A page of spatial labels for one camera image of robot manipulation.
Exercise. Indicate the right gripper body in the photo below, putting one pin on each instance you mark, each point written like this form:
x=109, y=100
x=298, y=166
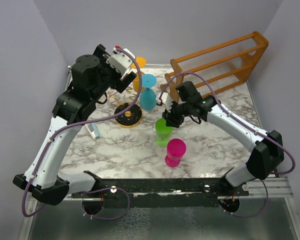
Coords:
x=177, y=114

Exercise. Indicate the black base frame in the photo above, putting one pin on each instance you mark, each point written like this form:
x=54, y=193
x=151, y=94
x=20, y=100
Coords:
x=117, y=193

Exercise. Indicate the wooden rack with clear rods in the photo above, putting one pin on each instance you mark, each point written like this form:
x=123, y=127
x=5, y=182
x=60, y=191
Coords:
x=224, y=65

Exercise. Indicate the pink plastic goblet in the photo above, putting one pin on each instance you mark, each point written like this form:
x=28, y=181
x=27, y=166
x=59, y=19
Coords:
x=175, y=150

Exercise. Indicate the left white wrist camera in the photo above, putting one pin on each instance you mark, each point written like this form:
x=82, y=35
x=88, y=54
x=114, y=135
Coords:
x=119, y=61

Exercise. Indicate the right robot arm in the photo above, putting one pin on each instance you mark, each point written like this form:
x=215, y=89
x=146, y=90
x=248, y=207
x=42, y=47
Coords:
x=264, y=147

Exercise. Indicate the light blue stapler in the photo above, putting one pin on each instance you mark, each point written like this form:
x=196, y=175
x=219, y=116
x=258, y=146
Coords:
x=93, y=130

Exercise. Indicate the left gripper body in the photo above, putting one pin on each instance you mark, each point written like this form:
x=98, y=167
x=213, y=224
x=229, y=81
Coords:
x=111, y=77

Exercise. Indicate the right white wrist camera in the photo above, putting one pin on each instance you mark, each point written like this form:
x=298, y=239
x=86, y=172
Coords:
x=164, y=99

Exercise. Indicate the gold wire wine glass rack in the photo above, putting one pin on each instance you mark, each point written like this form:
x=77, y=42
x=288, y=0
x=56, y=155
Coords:
x=133, y=116

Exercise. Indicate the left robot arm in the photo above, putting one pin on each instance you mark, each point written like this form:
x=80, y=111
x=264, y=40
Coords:
x=92, y=75

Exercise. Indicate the green plastic goblet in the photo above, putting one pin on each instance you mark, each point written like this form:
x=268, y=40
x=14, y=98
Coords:
x=163, y=132

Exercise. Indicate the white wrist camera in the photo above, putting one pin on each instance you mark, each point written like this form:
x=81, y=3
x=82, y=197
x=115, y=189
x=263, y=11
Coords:
x=119, y=61
x=164, y=99

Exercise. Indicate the teal plastic goblet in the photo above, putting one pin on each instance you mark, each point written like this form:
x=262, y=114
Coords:
x=147, y=98

